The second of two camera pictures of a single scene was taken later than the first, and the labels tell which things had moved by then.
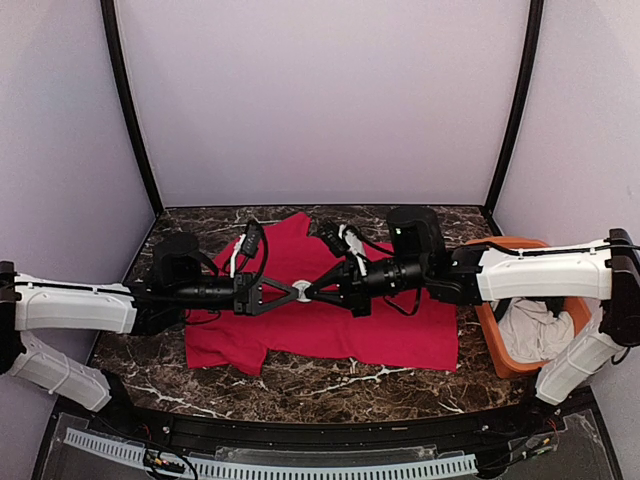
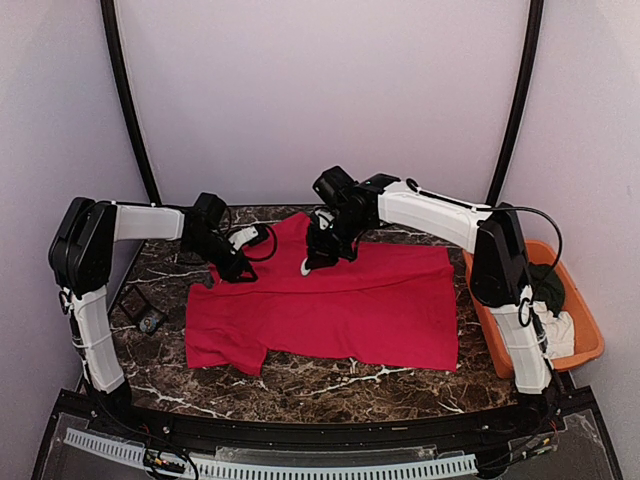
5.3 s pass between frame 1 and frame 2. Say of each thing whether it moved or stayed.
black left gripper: moved
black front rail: stayed
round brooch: moved
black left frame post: stayed
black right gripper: moved
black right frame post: stayed
